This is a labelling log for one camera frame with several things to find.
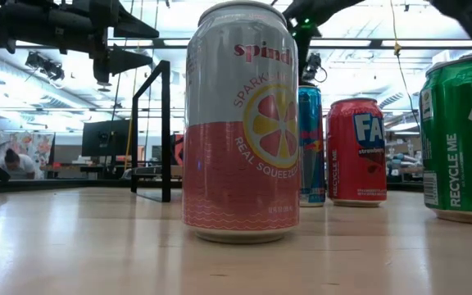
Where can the round ceiling disc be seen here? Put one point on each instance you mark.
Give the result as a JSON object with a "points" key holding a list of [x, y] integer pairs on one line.
{"points": [[104, 88]]}

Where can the red background object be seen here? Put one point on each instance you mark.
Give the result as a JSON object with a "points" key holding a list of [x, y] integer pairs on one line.
{"points": [[178, 149]]}

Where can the cluttered background workbench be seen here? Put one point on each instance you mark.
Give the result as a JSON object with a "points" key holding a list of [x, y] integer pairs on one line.
{"points": [[404, 162]]}

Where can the red Fanta strawberry can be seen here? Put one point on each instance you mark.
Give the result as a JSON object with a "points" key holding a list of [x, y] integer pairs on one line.
{"points": [[350, 164]]}

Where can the black overhead frame bar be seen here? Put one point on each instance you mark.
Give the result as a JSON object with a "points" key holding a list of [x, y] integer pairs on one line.
{"points": [[375, 43]]}

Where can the person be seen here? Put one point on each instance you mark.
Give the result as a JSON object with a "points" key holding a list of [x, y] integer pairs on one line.
{"points": [[16, 166]]}

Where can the black hanging camera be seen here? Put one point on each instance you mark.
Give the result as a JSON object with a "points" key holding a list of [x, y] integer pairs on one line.
{"points": [[314, 65]]}

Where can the black frame wooden shelf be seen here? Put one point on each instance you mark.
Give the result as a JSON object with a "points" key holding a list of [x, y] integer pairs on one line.
{"points": [[165, 123]]}

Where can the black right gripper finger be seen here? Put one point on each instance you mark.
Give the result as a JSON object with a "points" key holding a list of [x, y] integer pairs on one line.
{"points": [[302, 49]]}

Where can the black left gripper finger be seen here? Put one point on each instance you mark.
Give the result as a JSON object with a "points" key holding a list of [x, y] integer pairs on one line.
{"points": [[127, 59], [135, 28]]}

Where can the black computer monitor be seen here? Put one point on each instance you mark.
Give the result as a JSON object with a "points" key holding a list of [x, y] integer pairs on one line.
{"points": [[105, 137]]}

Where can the pink grey Spindrift can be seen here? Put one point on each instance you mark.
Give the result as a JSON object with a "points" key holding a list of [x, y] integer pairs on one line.
{"points": [[228, 164]]}

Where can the floral wall banner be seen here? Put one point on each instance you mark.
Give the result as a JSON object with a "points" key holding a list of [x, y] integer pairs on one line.
{"points": [[39, 145]]}

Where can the blue Red Bull can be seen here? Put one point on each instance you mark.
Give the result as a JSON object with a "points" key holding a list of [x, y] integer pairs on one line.
{"points": [[311, 164]]}

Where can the green Sprite can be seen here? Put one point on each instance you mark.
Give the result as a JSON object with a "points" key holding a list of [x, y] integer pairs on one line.
{"points": [[465, 164]]}

